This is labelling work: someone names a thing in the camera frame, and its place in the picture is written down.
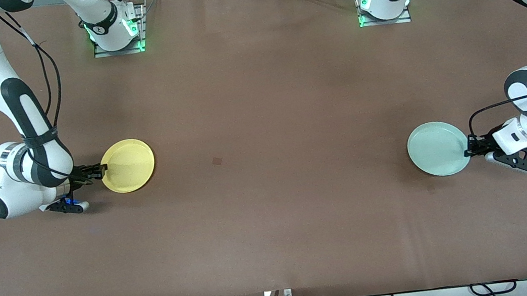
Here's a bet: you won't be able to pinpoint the yellow plastic plate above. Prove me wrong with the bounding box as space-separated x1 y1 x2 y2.
97 136 159 196

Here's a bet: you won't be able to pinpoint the pale green plastic plate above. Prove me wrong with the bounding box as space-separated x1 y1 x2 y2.
404 117 473 181

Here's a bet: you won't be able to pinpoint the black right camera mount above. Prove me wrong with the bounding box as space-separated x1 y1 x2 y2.
45 195 85 218

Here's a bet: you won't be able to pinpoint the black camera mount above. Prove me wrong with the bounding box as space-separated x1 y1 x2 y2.
45 195 85 218
493 146 527 178

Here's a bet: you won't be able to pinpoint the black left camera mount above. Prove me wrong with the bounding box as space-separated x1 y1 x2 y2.
493 146 527 178

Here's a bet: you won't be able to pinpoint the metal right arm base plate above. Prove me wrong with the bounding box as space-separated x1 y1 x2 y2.
87 2 150 59

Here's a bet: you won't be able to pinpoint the looped black cable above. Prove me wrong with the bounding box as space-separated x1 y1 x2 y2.
469 279 518 296

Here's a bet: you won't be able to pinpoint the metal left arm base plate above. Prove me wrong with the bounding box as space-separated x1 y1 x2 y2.
356 0 413 29

